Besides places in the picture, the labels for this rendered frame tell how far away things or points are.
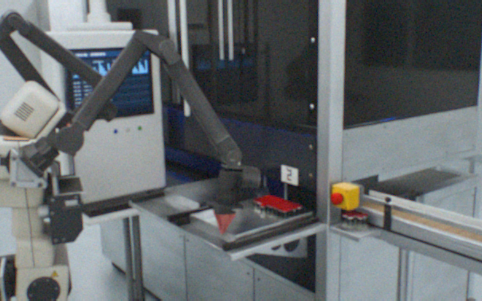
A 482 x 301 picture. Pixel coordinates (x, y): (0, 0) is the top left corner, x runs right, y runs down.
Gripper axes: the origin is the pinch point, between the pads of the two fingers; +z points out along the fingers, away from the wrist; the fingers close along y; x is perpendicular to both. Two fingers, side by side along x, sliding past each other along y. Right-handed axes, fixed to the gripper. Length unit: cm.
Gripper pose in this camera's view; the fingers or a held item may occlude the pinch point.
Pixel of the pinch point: (221, 231)
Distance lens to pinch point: 172.2
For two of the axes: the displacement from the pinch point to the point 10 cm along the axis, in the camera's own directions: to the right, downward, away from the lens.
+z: -1.1, 9.9, 1.2
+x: -5.8, -1.7, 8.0
